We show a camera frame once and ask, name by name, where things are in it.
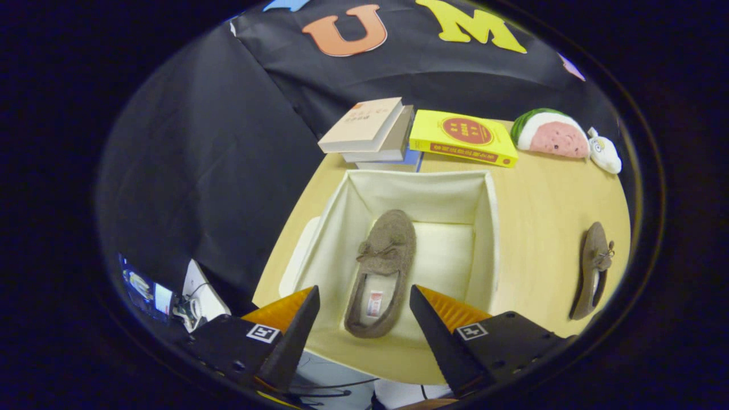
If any blue book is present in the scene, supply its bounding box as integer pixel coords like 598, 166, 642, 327
356, 149, 423, 173

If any white plush toy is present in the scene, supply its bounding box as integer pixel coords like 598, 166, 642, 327
587, 126, 622, 175

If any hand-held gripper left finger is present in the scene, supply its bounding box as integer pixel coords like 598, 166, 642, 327
188, 285, 321, 393

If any brown moccasin shoe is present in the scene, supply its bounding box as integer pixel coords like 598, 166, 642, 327
343, 209, 417, 339
570, 222, 616, 321

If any grey white book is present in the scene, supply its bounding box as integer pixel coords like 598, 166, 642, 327
342, 105, 415, 163

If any cream fabric storage box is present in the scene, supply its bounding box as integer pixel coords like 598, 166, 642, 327
279, 169, 502, 385

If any blue and white clutter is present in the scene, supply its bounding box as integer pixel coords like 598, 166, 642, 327
118, 253, 174, 322

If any beige paperback book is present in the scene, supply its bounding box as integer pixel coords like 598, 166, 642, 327
317, 97, 405, 154

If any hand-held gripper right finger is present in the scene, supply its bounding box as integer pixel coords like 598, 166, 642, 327
409, 285, 570, 398

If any watermelon slice plush toy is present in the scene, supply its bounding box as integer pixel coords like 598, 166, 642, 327
510, 108, 591, 159

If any white plastic device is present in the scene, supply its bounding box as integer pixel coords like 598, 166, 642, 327
182, 259, 231, 334

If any black cable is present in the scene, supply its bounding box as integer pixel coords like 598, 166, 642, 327
288, 376, 379, 399

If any yellow book with red circle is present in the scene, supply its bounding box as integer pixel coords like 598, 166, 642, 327
409, 109, 519, 168

